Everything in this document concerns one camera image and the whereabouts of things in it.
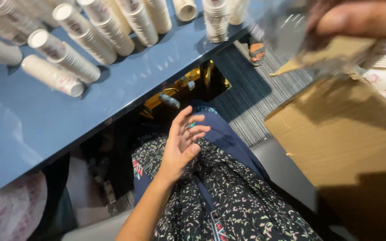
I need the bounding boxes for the person's right hand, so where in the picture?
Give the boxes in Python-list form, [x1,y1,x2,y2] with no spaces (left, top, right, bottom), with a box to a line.
[307,0,386,42]

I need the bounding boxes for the person's left hand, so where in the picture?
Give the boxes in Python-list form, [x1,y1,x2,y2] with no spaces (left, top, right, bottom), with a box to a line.
[156,106,211,185]

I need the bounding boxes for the clear plastic wrap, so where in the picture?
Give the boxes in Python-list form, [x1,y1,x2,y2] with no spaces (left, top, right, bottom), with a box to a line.
[247,0,384,82]

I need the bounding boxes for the wrapped white cups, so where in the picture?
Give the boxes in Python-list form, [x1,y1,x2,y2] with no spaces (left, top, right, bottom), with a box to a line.
[361,39,386,116]

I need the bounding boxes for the grey sandal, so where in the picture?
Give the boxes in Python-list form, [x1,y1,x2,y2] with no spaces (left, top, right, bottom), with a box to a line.
[249,37,266,67]

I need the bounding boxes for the brown cardboard carton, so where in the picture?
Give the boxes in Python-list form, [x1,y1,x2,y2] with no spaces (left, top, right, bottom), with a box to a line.
[264,36,386,241]

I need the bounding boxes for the grey bench seat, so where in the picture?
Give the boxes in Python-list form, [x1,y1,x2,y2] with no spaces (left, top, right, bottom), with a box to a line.
[62,137,358,241]

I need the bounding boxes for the navy blue trousers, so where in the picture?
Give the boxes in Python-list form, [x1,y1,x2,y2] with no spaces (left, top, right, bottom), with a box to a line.
[133,100,271,205]

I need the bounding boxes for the grey cylinder plug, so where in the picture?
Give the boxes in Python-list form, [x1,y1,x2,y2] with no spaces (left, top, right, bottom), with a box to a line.
[158,93,181,109]

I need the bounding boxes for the black floral dress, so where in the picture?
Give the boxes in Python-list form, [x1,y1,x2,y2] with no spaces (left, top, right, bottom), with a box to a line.
[132,134,322,241]

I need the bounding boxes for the rows of white paper cup stacks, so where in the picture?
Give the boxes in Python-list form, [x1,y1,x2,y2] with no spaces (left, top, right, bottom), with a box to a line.
[0,0,251,98]

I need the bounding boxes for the pale plastic bag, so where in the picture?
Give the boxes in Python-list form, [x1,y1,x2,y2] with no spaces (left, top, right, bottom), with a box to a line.
[66,157,110,228]

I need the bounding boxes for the white pink floral cloth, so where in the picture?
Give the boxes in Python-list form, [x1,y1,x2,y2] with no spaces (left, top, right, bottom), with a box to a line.
[0,120,48,241]

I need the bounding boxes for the yellow floor cable box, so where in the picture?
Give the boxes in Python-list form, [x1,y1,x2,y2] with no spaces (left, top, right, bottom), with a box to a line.
[142,60,231,118]

